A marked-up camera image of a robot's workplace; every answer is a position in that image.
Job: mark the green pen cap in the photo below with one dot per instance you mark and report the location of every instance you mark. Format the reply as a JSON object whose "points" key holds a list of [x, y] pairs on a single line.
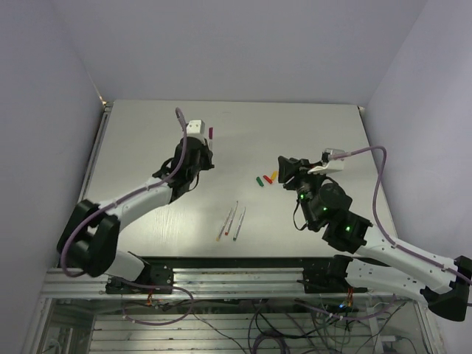
{"points": [[259, 181]]}

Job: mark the aluminium frame rail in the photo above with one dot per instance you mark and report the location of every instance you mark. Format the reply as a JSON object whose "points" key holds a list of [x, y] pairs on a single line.
{"points": [[210, 283]]}

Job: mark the white pen purple end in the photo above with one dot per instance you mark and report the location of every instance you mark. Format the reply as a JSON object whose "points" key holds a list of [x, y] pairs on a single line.
{"points": [[210, 142]]}

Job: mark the white pen green end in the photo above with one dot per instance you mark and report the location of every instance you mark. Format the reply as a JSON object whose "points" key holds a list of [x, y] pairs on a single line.
{"points": [[239, 225]]}

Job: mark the red pen cap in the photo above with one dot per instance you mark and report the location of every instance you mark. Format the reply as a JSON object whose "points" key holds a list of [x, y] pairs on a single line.
{"points": [[269, 180]]}

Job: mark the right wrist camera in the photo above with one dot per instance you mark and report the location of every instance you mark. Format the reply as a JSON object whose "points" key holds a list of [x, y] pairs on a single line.
{"points": [[329, 163]]}

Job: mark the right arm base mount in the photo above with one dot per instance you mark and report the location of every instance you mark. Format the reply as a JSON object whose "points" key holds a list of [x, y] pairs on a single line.
{"points": [[328, 275]]}

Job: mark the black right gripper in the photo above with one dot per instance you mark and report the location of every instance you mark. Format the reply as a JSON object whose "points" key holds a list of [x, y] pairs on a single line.
{"points": [[288, 168]]}

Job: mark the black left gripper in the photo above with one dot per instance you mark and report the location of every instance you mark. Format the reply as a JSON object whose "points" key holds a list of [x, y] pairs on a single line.
{"points": [[208, 154]]}

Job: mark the white pen red end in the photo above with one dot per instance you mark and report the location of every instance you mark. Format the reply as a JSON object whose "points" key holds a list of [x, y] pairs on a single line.
{"points": [[231, 219]]}

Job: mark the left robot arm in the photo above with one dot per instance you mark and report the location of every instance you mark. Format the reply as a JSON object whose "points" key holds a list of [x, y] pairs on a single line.
{"points": [[89, 243]]}

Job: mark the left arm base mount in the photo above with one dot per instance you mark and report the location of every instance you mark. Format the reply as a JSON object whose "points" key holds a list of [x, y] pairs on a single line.
{"points": [[155, 273]]}

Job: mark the white pen yellow end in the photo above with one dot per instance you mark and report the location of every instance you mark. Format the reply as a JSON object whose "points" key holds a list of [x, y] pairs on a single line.
{"points": [[221, 230]]}

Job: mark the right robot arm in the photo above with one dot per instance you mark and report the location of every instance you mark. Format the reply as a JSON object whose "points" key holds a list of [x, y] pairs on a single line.
{"points": [[376, 260]]}

